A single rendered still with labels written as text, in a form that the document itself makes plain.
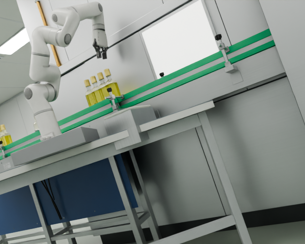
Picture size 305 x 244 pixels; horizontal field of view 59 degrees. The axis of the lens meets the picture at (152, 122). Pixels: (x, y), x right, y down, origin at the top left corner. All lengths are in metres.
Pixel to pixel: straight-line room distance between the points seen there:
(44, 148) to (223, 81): 0.87
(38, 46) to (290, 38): 1.09
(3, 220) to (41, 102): 1.32
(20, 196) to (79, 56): 1.11
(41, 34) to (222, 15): 0.94
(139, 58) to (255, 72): 0.74
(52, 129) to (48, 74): 0.27
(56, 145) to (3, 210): 1.34
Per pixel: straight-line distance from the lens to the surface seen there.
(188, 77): 1.44
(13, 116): 7.72
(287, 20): 1.19
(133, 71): 1.77
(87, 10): 1.64
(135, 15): 1.85
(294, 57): 1.17
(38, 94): 1.44
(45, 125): 1.42
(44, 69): 1.45
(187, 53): 1.62
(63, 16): 1.49
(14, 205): 2.36
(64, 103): 2.19
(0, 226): 2.58
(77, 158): 1.36
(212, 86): 1.38
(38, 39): 1.46
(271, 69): 1.34
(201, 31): 1.62
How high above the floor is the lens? 0.68
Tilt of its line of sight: 3 degrees up
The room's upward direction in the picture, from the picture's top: 19 degrees counter-clockwise
